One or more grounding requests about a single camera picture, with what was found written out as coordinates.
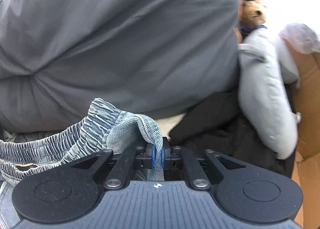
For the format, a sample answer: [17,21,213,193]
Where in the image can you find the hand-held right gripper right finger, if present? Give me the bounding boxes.
[161,137,247,191]

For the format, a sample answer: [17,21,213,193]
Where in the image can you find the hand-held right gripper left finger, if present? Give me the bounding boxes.
[71,143,153,191]

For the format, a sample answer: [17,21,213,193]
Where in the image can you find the blue denim pants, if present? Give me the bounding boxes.
[0,98,165,229]

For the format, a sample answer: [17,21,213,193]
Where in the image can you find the black clothes pile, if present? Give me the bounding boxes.
[169,89,297,179]

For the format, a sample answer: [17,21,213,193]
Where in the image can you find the bear print bed sheet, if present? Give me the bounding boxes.
[154,113,187,139]

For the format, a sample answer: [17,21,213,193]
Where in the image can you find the dark grey pillow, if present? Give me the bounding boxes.
[0,0,240,134]

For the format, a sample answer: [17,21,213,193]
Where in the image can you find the grey neck pillow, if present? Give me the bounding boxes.
[237,28,300,161]

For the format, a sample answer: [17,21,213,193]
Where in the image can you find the cardboard sheet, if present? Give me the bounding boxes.
[282,39,320,229]

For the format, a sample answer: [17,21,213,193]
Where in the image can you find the brown plush dog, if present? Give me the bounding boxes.
[237,0,268,42]

